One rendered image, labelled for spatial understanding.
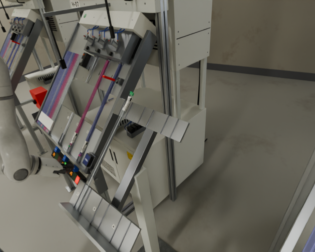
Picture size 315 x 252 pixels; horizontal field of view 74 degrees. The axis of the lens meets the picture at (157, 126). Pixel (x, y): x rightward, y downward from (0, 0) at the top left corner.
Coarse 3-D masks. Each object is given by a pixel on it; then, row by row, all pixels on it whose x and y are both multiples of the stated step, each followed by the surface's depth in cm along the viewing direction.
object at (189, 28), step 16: (176, 0) 98; (192, 0) 105; (208, 0) 113; (176, 16) 101; (192, 16) 109; (208, 16) 118; (176, 32) 105; (192, 32) 114; (208, 32) 123; (176, 48) 109; (192, 48) 118; (208, 48) 129; (176, 64) 114; (144, 80) 191; (176, 80) 120; (176, 96) 126; (176, 112) 133
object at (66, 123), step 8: (64, 112) 122; (72, 112) 116; (56, 120) 125; (64, 120) 120; (72, 120) 115; (56, 128) 123; (64, 128) 118; (72, 128) 113; (80, 128) 109; (88, 128) 105; (96, 128) 101; (56, 136) 121; (64, 136) 116; (72, 136) 112; (80, 136) 107; (96, 136) 100; (64, 144) 114; (72, 144) 108; (80, 144) 106; (88, 144) 102; (72, 152) 108; (88, 152) 101; (80, 160) 102
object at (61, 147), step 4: (36, 124) 135; (40, 128) 130; (44, 132) 126; (48, 136) 122; (52, 136) 123; (52, 140) 118; (56, 140) 119; (56, 144) 115; (60, 144) 115; (60, 148) 112; (64, 148) 112; (64, 152) 109; (68, 152) 109; (68, 156) 106; (72, 156) 106; (72, 160) 103; (76, 164) 100; (80, 164) 101; (80, 168) 98; (84, 168) 98
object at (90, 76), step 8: (80, 24) 135; (80, 32) 132; (72, 40) 136; (80, 40) 130; (72, 48) 134; (80, 48) 128; (96, 64) 114; (112, 64) 105; (128, 64) 98; (80, 72) 121; (88, 72) 116; (96, 72) 112; (112, 72) 104; (120, 72) 100; (88, 80) 114; (96, 80) 110; (104, 80) 106; (104, 88) 104; (112, 88) 100; (120, 88) 97
